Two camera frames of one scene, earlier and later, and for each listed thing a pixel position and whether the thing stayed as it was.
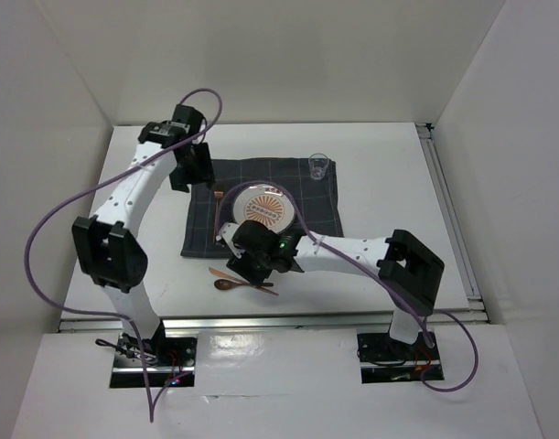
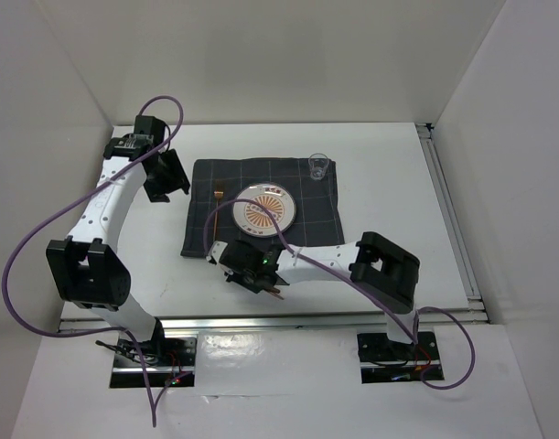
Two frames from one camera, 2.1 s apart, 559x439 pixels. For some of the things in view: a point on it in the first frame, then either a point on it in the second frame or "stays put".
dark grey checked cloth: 210,207 stays put
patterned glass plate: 268,203 stays put
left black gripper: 203,172 → 176,179
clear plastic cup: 317,163 stays put
